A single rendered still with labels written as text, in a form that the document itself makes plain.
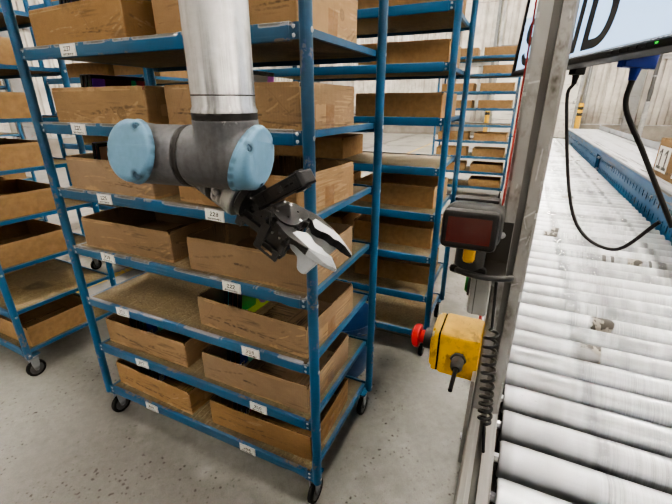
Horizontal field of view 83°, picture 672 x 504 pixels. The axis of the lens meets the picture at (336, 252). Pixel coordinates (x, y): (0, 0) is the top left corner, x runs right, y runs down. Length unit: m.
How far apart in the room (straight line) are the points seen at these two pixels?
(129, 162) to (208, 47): 0.20
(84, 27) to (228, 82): 0.82
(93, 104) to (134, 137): 0.74
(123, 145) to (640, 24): 0.66
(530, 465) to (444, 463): 0.98
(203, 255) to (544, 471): 0.92
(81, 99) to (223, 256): 0.62
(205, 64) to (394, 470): 1.37
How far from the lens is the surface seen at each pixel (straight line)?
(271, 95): 0.92
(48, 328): 2.32
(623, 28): 0.63
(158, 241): 1.28
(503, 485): 0.60
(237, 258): 1.07
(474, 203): 0.46
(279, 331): 1.10
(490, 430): 0.66
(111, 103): 1.29
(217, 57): 0.54
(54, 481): 1.79
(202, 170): 0.57
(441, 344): 0.61
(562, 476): 0.64
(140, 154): 0.61
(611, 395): 0.81
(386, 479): 1.52
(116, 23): 1.22
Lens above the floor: 1.20
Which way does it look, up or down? 21 degrees down
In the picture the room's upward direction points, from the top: straight up
